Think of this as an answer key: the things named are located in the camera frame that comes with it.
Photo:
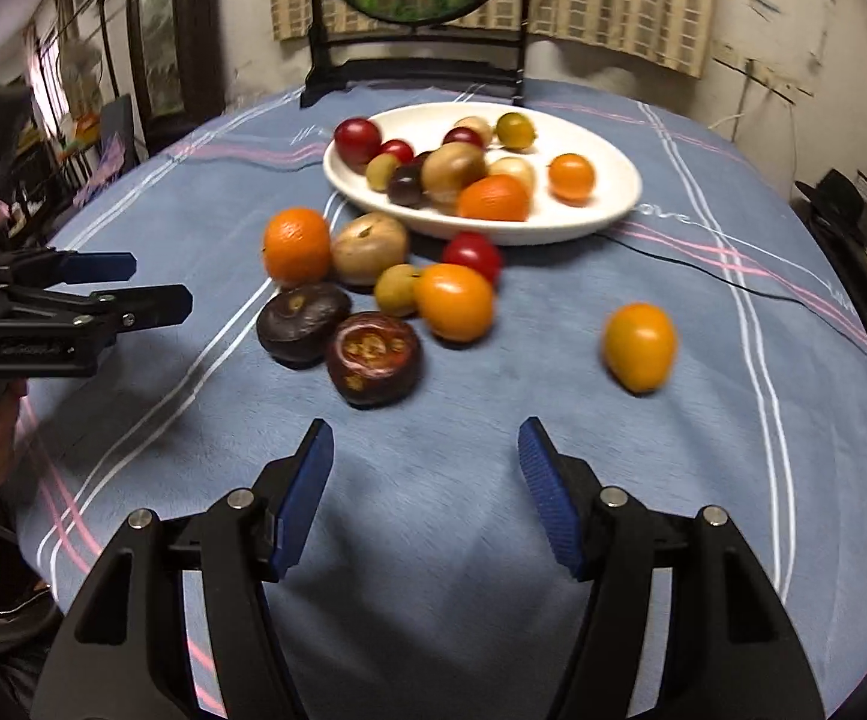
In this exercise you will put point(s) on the dark wooden framed mirror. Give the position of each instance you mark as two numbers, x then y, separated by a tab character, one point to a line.
176	67

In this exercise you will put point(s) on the blue striped tablecloth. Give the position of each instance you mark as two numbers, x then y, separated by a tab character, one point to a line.
427	588

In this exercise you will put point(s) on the olive fruit on plate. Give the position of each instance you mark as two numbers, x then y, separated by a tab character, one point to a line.
380	170

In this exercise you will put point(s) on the dark purple plum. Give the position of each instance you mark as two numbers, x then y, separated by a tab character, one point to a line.
422	157

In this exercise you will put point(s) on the black framed round screen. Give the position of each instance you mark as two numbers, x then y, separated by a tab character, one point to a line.
485	24

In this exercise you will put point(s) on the small orange citrus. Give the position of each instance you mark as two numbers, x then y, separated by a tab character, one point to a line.
639	347

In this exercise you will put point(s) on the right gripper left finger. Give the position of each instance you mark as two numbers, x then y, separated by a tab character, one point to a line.
123	650

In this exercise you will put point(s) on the tan potato-like fruit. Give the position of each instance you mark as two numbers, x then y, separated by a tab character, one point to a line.
449	170

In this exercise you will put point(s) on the brown patterned mangosteen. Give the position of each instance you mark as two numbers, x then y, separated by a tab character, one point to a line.
374	359

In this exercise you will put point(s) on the large orange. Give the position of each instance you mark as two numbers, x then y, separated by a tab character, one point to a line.
296	248

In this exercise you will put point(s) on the small yellow-green fruit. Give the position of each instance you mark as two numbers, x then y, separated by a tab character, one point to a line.
394	292

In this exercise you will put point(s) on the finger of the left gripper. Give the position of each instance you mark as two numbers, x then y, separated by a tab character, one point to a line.
147	307
88	266

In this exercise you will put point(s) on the large red apple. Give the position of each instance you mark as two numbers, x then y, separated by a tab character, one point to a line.
463	134

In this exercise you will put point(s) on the dark plum on plate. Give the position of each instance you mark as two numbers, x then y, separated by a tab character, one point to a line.
405	186

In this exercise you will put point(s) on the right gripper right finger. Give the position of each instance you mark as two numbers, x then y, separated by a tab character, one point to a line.
730	650

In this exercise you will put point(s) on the dark purple mangosteen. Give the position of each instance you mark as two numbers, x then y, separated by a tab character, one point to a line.
296	326

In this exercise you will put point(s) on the dark red plum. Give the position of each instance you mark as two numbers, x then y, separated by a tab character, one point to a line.
357	140

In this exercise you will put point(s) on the pale tan fruit on plate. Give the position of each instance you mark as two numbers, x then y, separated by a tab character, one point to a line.
516	168

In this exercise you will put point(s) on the large tan round fruit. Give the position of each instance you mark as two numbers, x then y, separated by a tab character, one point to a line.
367	247

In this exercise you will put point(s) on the greenish yellow citrus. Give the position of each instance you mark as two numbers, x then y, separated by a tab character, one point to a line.
515	131

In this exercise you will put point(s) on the white oval plate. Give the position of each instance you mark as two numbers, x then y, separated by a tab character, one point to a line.
618	182

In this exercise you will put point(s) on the orange kumquat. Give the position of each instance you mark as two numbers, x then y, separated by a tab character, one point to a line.
456	303

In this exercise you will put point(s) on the small orange on plate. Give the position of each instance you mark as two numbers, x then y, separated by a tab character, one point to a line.
571	179

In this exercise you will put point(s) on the small red fruit on plate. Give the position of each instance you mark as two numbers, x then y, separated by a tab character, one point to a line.
400	149

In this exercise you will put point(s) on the mandarin on plate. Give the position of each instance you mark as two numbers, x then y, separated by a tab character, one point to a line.
495	198

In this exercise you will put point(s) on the small yellow-brown fruit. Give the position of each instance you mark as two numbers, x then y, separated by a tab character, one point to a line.
479	125

